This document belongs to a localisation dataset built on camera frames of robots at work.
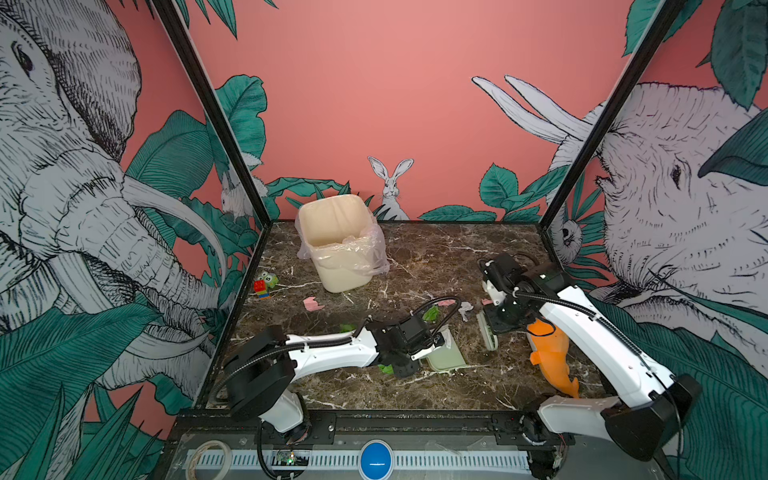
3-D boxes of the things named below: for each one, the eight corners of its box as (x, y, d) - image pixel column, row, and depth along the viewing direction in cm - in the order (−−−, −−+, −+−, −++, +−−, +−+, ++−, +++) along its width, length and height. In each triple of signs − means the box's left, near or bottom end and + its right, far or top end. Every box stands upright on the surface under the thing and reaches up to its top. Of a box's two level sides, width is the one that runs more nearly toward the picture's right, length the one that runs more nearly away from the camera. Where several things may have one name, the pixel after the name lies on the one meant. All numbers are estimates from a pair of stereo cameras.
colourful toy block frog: (254, 299, 100) (248, 291, 96) (261, 279, 105) (256, 271, 101) (272, 299, 100) (268, 291, 96) (278, 279, 105) (274, 271, 101)
